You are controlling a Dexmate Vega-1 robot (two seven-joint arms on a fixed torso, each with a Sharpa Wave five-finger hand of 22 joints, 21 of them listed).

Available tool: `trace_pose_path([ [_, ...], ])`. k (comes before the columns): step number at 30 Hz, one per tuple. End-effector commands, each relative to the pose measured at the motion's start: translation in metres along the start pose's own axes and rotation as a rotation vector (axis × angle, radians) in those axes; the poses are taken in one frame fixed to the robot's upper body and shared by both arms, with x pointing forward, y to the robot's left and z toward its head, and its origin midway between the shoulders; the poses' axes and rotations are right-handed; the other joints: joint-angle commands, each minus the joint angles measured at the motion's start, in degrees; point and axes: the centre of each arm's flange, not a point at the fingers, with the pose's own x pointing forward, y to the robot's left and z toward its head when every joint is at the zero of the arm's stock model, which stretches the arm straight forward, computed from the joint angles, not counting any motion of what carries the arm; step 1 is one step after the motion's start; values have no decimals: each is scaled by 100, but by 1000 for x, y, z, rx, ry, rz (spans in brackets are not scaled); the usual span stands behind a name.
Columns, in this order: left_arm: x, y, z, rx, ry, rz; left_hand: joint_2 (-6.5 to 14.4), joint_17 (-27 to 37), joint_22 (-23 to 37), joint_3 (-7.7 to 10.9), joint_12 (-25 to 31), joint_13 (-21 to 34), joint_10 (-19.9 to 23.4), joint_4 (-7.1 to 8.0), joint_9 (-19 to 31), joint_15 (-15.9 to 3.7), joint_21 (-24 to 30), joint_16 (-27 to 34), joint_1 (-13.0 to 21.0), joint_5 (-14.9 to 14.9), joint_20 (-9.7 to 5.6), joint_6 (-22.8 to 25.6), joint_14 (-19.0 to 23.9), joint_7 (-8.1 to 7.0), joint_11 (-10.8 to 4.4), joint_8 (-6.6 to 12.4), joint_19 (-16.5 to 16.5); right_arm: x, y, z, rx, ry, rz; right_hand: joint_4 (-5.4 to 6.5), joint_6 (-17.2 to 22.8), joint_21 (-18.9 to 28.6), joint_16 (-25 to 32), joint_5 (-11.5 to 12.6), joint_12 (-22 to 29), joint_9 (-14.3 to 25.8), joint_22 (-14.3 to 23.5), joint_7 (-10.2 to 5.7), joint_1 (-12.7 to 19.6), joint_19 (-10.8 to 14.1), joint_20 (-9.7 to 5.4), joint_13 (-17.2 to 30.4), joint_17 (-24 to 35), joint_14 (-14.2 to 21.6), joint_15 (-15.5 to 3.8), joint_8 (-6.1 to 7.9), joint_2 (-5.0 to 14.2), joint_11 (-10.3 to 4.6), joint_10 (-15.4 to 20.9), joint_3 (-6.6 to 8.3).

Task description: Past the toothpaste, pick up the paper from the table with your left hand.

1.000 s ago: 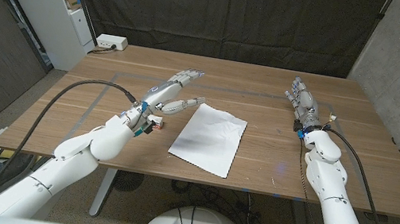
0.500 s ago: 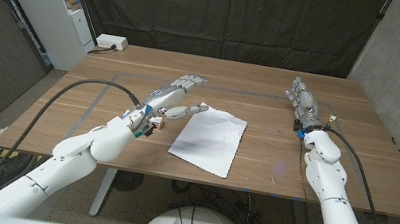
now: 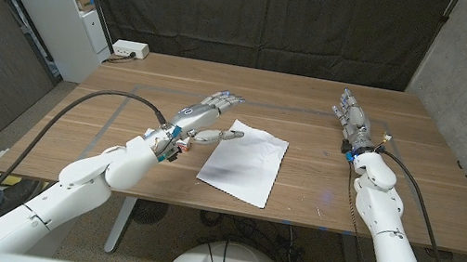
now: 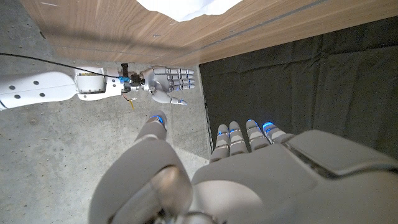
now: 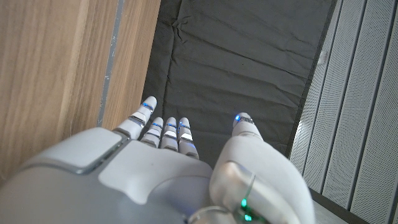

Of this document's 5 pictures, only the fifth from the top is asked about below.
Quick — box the grey perforated wall panel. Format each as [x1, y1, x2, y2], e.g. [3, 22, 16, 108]
[289, 0, 398, 224]

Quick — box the black backdrop curtain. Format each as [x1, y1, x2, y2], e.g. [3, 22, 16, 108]
[140, 0, 339, 169]

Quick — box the grey tape outline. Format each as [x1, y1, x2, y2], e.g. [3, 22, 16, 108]
[96, 0, 126, 128]

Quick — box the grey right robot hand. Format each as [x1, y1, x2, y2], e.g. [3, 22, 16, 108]
[0, 95, 317, 224]

